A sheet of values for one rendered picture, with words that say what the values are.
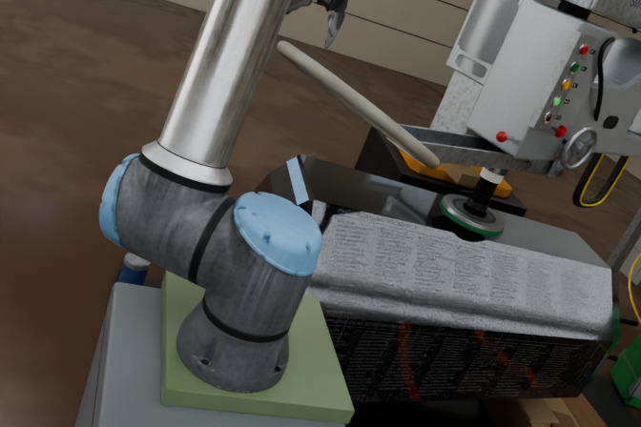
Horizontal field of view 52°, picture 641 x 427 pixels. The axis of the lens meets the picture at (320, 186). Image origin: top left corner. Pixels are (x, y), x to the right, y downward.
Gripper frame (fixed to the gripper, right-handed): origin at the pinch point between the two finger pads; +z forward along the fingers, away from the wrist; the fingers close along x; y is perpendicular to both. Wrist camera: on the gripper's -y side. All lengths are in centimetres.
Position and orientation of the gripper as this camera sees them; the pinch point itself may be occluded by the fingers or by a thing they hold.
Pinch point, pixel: (302, 32)
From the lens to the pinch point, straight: 170.7
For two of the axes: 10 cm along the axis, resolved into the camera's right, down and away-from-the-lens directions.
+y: -2.2, -0.4, -9.8
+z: -6.1, 7.9, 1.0
